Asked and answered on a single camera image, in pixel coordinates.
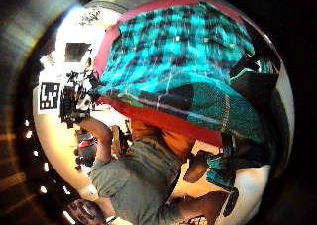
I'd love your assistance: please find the green plant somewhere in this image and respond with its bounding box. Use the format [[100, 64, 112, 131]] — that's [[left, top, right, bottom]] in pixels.
[[80, 7, 103, 26]]

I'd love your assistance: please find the teal black plaid cloth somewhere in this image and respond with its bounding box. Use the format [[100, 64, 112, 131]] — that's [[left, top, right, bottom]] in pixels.
[[92, 0, 281, 191]]

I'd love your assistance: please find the orange cloth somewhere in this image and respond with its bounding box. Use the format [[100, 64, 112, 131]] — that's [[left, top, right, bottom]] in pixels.
[[130, 119, 196, 164]]

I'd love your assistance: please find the red and black chair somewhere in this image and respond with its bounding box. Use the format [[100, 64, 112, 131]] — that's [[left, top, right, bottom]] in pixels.
[[73, 129, 99, 173]]

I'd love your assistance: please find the the person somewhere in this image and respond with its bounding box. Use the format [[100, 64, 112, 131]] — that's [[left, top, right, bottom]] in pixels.
[[65, 117, 234, 225]]

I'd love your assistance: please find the white marker cube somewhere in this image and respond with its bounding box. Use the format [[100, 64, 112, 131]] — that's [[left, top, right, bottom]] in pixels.
[[37, 81, 62, 115]]

